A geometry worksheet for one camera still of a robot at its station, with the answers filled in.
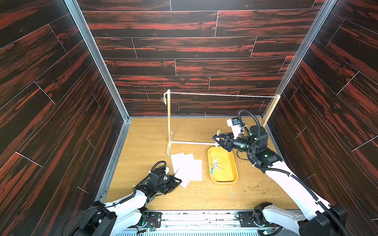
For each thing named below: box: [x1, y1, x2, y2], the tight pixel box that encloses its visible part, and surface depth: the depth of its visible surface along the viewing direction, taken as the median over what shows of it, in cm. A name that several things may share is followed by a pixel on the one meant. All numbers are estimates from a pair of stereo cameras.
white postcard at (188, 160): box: [181, 152, 196, 166], surface depth 98 cm
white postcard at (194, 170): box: [186, 159, 203, 182], surface depth 93 cm
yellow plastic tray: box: [207, 146, 239, 184], surface depth 93 cm
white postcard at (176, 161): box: [170, 152, 185, 175], surface depth 98 cm
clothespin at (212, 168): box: [210, 163, 216, 176], surface depth 92 cm
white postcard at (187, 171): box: [171, 161, 203, 189], surface depth 92 cm
